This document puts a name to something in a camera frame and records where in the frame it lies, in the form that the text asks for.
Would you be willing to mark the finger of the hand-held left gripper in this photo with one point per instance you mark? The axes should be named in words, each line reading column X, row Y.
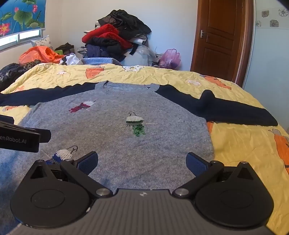
column 45, row 136

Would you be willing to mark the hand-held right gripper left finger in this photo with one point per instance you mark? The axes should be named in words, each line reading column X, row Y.
column 88, row 163

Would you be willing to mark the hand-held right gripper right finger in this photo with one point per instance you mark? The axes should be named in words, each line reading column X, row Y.
column 195, row 164

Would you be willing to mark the grey sweater with navy sleeves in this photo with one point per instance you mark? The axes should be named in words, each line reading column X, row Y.
column 112, row 137

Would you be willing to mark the yellow carrot print quilt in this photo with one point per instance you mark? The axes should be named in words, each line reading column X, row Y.
column 239, row 149

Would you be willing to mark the dark patterned cloth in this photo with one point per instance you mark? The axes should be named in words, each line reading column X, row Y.
column 9, row 74

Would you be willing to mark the leopard print cloth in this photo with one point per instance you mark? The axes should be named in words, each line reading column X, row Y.
column 31, row 64

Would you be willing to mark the white crumpled cloth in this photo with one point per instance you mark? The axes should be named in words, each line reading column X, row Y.
column 73, row 59

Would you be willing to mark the orange plastic bag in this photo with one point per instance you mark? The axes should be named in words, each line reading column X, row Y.
column 33, row 55

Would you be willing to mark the checked cloth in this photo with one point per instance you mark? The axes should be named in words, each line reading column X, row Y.
column 82, row 51

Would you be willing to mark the light blue fleece cloth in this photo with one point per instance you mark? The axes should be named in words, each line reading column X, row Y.
column 99, row 61

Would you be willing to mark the floral pillow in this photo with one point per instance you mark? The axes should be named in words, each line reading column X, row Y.
column 41, row 41

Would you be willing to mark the window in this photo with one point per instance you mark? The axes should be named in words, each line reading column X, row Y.
column 20, row 37

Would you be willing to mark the dark navy jacket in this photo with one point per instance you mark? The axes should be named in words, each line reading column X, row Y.
column 106, row 48

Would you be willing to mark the pink plastic bag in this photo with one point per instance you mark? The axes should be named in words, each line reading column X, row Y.
column 170, row 57

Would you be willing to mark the brown wooden door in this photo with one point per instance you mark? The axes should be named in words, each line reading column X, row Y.
column 216, row 45

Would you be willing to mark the red garment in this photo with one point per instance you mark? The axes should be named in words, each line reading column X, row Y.
column 106, row 31

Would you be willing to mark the clear plastic bag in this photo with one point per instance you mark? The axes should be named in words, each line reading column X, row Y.
column 144, row 53

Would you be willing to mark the lotus print window blind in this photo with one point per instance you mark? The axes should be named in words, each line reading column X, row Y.
column 22, row 15

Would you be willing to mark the black garment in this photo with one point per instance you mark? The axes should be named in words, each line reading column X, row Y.
column 128, row 22

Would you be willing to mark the flower wall decal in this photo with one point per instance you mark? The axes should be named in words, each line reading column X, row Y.
column 284, row 12
column 274, row 23
column 265, row 13
column 258, row 23

